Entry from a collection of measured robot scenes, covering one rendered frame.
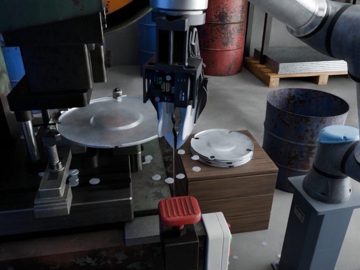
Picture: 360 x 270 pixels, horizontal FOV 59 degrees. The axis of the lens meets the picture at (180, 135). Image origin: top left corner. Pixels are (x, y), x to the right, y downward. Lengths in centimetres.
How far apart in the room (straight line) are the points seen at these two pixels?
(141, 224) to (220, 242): 17
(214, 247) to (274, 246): 89
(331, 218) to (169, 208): 73
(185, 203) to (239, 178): 85
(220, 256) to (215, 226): 7
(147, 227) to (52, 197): 20
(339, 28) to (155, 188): 54
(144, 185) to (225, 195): 68
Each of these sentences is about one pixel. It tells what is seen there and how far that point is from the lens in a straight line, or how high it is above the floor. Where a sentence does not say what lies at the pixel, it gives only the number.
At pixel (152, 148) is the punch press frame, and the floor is 65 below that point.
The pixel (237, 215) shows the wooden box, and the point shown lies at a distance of 153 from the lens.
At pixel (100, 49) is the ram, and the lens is 72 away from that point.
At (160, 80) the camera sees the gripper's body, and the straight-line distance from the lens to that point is 43.
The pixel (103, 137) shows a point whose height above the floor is 78.
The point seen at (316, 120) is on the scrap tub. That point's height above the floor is 46.
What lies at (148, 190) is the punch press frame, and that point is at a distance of 79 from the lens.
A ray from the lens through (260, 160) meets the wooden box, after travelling 149.
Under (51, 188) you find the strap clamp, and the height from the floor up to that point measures 75.
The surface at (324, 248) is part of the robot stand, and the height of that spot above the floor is 26.
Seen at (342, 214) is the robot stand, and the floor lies 41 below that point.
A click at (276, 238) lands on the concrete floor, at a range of 163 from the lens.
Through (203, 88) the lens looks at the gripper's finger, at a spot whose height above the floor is 96.
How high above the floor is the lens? 113
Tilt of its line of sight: 28 degrees down
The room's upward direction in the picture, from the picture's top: straight up
